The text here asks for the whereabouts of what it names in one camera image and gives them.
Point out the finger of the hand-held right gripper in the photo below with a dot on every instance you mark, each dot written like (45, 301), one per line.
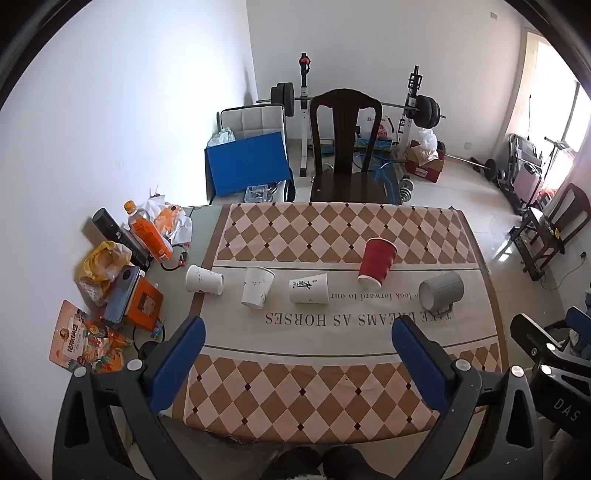
(581, 325)
(531, 332)

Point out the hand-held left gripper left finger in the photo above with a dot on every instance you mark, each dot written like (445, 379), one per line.
(178, 364)

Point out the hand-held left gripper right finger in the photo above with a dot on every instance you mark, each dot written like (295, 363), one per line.
(422, 364)

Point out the plain white paper cup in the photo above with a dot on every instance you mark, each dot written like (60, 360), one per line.
(203, 279)

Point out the white paper cup small marks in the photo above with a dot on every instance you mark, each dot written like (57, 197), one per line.
(256, 286)

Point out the red paper cup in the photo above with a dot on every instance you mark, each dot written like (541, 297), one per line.
(376, 263)

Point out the white paper cup black print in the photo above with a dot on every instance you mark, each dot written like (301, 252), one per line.
(308, 289)

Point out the orange box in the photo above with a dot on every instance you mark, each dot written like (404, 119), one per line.
(145, 302)

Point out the grey ribbed mug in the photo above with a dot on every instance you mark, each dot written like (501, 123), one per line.
(441, 288)

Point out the grey flat device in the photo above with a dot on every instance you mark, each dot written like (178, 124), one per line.
(121, 295)

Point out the checked brown tablecloth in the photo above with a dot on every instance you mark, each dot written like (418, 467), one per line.
(323, 369)

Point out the orange snack packet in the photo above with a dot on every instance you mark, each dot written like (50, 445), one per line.
(78, 337)

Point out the brown wooden chair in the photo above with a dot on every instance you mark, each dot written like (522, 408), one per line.
(572, 207)

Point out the yellow plastic bag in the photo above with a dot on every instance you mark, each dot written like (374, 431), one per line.
(99, 263)

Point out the orange drink bottle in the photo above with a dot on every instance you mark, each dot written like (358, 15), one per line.
(150, 233)

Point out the crumpled white orange bag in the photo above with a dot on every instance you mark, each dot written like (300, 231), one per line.
(171, 221)

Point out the person's legs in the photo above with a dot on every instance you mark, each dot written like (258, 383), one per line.
(318, 464)

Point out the black cylinder bottle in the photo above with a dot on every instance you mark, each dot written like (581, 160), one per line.
(115, 230)

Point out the folded exercise machine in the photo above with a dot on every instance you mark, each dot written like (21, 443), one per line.
(524, 175)

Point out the short barbell bar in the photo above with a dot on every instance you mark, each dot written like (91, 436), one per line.
(490, 165)

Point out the small dumbbell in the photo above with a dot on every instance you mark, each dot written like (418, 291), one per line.
(406, 190)

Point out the glass ashtray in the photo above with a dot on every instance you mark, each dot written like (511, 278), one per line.
(257, 194)

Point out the red cardboard box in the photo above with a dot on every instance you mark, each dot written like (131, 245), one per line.
(431, 170)

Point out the blue board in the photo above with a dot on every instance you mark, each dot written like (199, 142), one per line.
(244, 161)

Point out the white plastic bag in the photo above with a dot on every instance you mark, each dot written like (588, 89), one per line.
(427, 141)

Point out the window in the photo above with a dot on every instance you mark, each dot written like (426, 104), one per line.
(554, 92)

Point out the dark wooden chair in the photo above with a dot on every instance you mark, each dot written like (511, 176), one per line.
(344, 138)

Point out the white padded chair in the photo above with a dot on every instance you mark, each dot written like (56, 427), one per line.
(251, 121)

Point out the white squat rack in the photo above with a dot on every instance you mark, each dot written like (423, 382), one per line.
(303, 115)

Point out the barbell with black plates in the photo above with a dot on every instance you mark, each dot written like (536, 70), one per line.
(282, 94)

